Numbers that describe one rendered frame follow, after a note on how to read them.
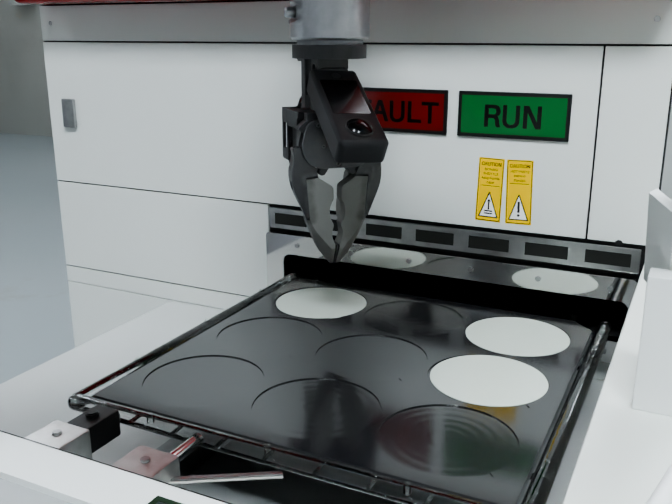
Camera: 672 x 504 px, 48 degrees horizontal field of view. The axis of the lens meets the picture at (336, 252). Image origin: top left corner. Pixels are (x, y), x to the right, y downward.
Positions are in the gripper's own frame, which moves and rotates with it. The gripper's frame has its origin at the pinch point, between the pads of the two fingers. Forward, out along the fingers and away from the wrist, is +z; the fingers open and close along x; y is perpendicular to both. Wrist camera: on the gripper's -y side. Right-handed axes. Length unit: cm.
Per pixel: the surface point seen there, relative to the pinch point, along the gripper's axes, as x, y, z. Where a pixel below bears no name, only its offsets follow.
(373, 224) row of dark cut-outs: -8.6, 12.1, 0.7
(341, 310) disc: -1.5, 2.6, 7.3
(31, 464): 26.9, -29.7, 1.3
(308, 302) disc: 1.2, 6.0, 7.3
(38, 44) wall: 71, 893, -8
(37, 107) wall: 80, 902, 64
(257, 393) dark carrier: 11.2, -13.6, 7.3
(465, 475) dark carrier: 0.4, -29.4, 7.4
